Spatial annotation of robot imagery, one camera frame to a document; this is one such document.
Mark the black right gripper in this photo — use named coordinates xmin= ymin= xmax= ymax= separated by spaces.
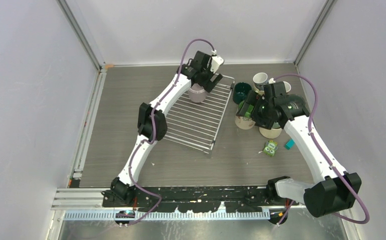
xmin=237 ymin=90 xmax=274 ymax=130

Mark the dark teal mug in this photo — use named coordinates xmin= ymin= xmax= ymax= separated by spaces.
xmin=232 ymin=82 xmax=252 ymax=105

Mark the mauve pink mug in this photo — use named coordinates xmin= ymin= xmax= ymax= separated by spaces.
xmin=188 ymin=83 xmax=207 ymax=103

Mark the small blue grey cup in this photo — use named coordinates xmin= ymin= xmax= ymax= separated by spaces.
xmin=252 ymin=72 xmax=268 ymax=91

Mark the cream mug front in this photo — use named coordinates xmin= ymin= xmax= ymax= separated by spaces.
xmin=234 ymin=101 xmax=255 ymax=130

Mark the cream mug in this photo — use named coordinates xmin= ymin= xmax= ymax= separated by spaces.
xmin=234 ymin=101 xmax=255 ymax=130
xmin=259 ymin=127 xmax=283 ymax=139

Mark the cream mug back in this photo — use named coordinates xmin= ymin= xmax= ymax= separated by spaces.
xmin=259 ymin=127 xmax=283 ymax=139

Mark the metal wire dish rack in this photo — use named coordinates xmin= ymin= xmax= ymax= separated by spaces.
xmin=164 ymin=75 xmax=235 ymax=153

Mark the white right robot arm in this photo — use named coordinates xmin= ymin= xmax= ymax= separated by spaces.
xmin=237 ymin=82 xmax=362 ymax=218

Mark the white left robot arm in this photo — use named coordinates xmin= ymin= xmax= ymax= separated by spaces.
xmin=102 ymin=51 xmax=224 ymax=207

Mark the green toy monster block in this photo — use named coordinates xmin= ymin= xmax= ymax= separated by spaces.
xmin=263 ymin=140 xmax=278 ymax=157

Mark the teal toy block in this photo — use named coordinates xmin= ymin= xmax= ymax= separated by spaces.
xmin=284 ymin=139 xmax=295 ymax=150

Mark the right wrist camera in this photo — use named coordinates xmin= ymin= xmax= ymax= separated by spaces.
xmin=268 ymin=78 xmax=276 ymax=84

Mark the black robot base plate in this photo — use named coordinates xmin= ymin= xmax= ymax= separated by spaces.
xmin=102 ymin=185 xmax=291 ymax=213

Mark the aluminium front rail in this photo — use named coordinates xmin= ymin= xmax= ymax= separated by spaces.
xmin=51 ymin=188 xmax=280 ymax=224

